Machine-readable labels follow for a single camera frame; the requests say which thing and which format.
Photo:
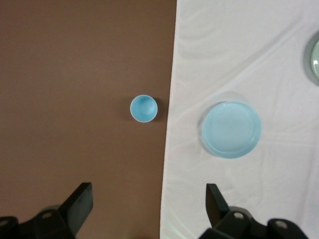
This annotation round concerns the green ceramic plate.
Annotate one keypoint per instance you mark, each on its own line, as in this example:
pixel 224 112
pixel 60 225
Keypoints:
pixel 315 62

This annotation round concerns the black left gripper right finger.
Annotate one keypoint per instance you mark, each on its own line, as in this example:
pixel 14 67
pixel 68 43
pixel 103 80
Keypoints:
pixel 216 206

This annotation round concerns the blue ceramic cup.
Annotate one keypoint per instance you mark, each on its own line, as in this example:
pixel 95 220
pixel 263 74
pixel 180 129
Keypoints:
pixel 143 109

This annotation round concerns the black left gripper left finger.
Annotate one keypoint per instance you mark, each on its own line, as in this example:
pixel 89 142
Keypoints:
pixel 79 204

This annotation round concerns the white cloth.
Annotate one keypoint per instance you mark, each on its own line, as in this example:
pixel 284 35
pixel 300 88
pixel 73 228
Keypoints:
pixel 224 49

